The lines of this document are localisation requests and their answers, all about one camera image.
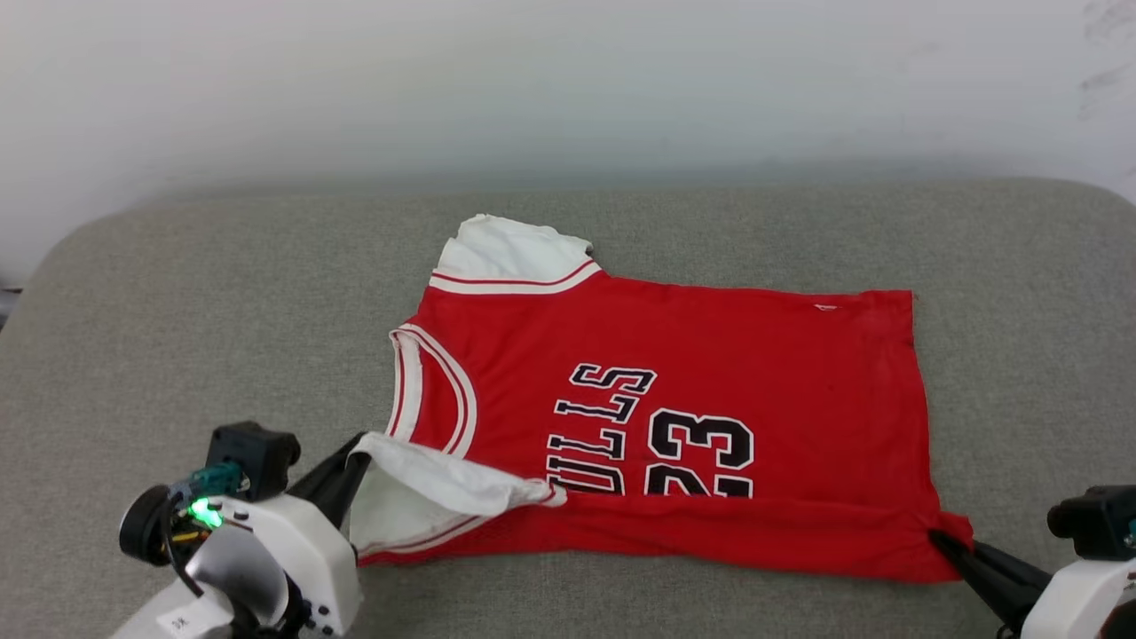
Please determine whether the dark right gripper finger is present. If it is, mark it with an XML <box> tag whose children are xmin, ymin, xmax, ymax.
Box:
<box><xmin>927</xmin><ymin>529</ymin><xmax>1054</xmax><ymax>633</ymax></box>

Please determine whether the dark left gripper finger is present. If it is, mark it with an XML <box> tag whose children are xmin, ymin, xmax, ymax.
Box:
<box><xmin>287</xmin><ymin>431</ymin><xmax>371</xmax><ymax>533</ymax></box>

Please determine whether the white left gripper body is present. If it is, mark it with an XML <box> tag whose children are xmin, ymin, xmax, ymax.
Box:
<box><xmin>118</xmin><ymin>484</ymin><xmax>365</xmax><ymax>638</ymax></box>

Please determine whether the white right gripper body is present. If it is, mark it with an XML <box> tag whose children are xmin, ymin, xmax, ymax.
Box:
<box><xmin>1019</xmin><ymin>556</ymin><xmax>1136</xmax><ymax>639</ymax></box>

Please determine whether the red white basketball jersey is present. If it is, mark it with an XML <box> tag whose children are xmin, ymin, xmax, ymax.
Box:
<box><xmin>348</xmin><ymin>213</ymin><xmax>974</xmax><ymax>585</ymax></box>

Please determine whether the grey fabric sofa cushion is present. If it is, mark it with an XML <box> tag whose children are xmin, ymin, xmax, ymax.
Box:
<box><xmin>0</xmin><ymin>177</ymin><xmax>1136</xmax><ymax>639</ymax></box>

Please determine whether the teal plug camera cable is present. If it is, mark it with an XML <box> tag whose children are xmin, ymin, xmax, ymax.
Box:
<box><xmin>160</xmin><ymin>460</ymin><xmax>249</xmax><ymax>597</ymax></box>

